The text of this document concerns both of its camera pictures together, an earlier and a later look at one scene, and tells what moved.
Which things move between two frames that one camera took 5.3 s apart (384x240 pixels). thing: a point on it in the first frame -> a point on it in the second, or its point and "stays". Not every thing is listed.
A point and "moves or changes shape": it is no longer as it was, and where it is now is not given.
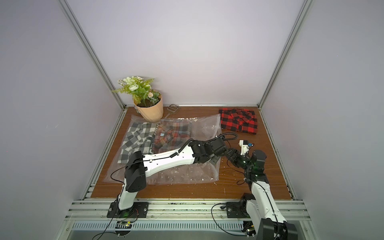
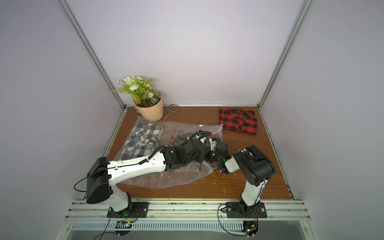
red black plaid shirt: (239, 120) stays
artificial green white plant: (140, 89) stays
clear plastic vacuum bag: (171, 132) moves or changes shape
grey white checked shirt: (138, 138) stays
